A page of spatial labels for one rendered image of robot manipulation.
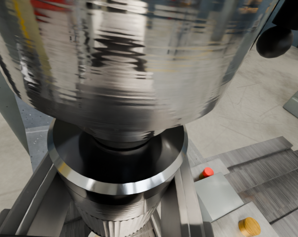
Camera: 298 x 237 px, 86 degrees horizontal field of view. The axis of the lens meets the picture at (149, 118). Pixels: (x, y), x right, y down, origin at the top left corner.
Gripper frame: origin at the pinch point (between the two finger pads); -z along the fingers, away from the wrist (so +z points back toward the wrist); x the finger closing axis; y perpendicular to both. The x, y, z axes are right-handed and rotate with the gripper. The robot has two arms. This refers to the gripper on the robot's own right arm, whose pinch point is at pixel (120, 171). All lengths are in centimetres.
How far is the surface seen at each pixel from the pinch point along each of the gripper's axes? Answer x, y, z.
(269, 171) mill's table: -40, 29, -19
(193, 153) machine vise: -14.9, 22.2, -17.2
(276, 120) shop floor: -195, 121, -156
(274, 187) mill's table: -39, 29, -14
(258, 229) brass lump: -19.4, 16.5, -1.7
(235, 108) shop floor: -140, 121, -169
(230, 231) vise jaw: -16.2, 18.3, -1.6
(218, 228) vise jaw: -14.5, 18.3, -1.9
